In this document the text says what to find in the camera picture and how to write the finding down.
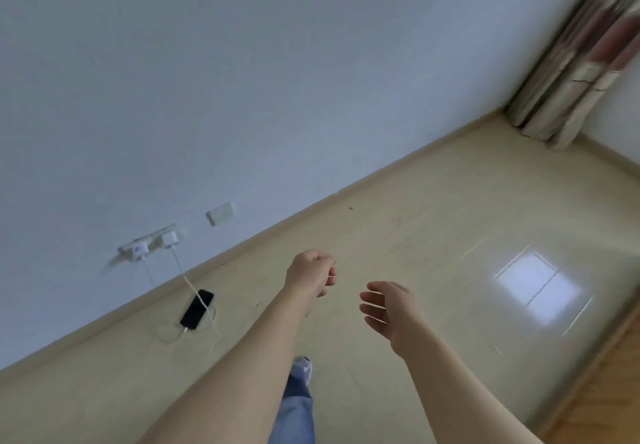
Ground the person's grey shoe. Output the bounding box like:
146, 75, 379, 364
289, 355, 315, 386

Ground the white charger cable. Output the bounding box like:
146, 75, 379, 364
143, 243, 221, 348

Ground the black charger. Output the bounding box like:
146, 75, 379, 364
178, 287, 217, 333

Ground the patterned curtain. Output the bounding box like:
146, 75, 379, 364
504, 0, 640, 152

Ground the person's right forearm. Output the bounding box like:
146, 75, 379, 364
393, 329, 547, 444

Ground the person's left forearm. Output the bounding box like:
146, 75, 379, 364
138, 287, 313, 444

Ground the person's dark trouser leg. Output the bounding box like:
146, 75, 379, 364
266, 373, 318, 444

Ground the person's right hand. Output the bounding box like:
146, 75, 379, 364
359, 281, 432, 359

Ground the white power socket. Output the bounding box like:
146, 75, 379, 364
206, 201, 238, 228
117, 227, 183, 264

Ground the person's left hand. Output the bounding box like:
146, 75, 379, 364
282, 249, 338, 306

